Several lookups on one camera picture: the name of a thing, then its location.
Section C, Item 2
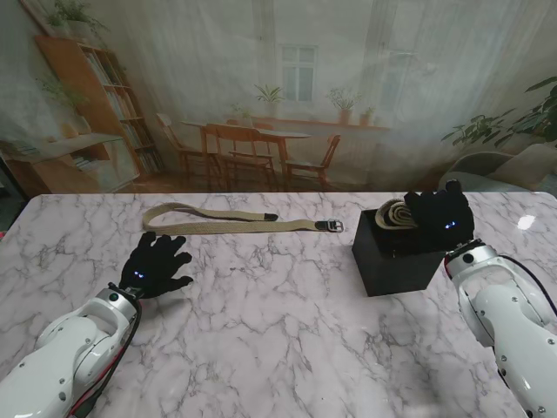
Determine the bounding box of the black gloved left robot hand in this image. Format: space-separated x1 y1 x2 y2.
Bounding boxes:
119 232 194 300

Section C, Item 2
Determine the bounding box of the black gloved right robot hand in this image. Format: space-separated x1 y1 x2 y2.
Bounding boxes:
403 179 475 253

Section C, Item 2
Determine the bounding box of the beige woven belt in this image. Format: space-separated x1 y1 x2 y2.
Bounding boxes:
376 199 419 231

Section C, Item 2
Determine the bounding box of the black square storage box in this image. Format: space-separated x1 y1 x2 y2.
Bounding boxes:
351 204 447 298

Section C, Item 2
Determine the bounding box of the beige woven belt looped end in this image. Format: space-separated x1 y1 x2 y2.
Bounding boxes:
142 202 347 236

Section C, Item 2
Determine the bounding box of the printed room scene backdrop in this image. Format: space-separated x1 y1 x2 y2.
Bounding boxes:
0 0 557 195

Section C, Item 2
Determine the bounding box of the left arm red black cable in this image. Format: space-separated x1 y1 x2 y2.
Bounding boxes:
69 300 144 418

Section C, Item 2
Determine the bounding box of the arm red black cable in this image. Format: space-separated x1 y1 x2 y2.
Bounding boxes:
442 254 557 319
69 300 144 418

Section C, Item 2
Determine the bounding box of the right arm red black cable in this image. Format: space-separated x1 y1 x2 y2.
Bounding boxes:
442 254 557 319

